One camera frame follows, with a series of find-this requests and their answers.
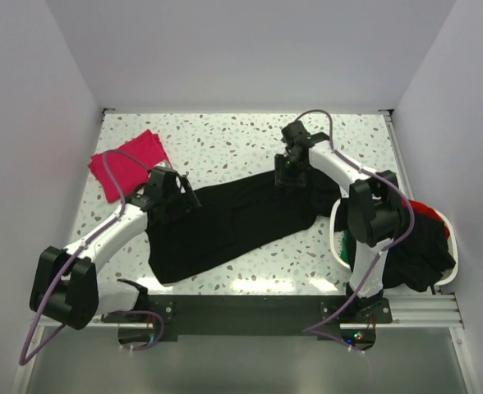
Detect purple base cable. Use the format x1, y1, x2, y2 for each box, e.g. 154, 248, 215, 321
302, 254, 390, 350
101, 309, 169, 350

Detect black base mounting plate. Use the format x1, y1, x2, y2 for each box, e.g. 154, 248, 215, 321
101, 294, 393, 344

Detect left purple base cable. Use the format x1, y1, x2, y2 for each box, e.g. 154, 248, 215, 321
101, 309, 169, 350

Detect white laundry basket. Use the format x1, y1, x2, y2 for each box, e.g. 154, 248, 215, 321
327, 199, 459, 288

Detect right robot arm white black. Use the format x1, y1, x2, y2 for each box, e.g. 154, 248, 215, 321
274, 120, 415, 323

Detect green garment in basket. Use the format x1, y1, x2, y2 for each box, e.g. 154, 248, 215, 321
339, 231, 349, 264

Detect aluminium frame rail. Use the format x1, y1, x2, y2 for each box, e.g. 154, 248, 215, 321
30, 291, 467, 329

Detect black clothes in basket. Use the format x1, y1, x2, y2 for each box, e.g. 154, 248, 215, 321
383, 234, 456, 292

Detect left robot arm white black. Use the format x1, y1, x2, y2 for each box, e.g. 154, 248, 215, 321
30, 167, 200, 330

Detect red garment in basket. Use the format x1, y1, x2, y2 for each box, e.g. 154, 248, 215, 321
410, 200, 450, 240

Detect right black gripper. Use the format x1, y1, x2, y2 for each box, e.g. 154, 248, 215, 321
274, 153, 307, 196

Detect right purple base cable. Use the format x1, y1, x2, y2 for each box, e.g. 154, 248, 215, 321
302, 254, 390, 350

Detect black t shirt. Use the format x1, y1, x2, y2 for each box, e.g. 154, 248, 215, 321
146, 170, 342, 285

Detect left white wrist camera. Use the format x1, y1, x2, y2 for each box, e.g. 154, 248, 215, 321
156, 160, 172, 169

